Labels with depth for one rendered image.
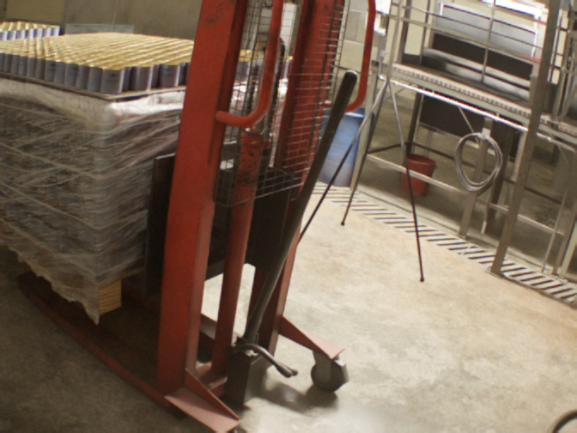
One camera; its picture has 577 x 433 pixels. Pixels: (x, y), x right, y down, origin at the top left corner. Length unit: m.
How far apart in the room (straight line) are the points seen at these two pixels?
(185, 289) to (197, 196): 0.30
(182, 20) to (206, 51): 3.57
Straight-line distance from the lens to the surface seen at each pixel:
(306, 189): 1.81
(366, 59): 1.98
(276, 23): 1.51
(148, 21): 5.53
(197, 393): 2.01
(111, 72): 1.69
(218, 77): 1.62
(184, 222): 1.77
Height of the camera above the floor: 1.48
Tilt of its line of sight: 22 degrees down
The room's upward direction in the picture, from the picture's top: 10 degrees clockwise
